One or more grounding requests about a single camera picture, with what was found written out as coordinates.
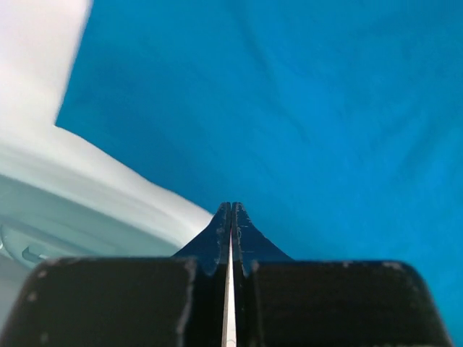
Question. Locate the blue t shirt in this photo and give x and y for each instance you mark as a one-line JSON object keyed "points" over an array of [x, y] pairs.
{"points": [[337, 124]]}

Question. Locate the teal transparent plastic bin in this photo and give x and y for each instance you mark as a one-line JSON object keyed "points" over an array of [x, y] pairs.
{"points": [[37, 225]]}

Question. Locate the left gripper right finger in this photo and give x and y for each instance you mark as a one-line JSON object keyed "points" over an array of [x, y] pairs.
{"points": [[283, 302]]}

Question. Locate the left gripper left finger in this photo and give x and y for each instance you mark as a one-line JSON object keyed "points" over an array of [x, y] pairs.
{"points": [[128, 301]]}

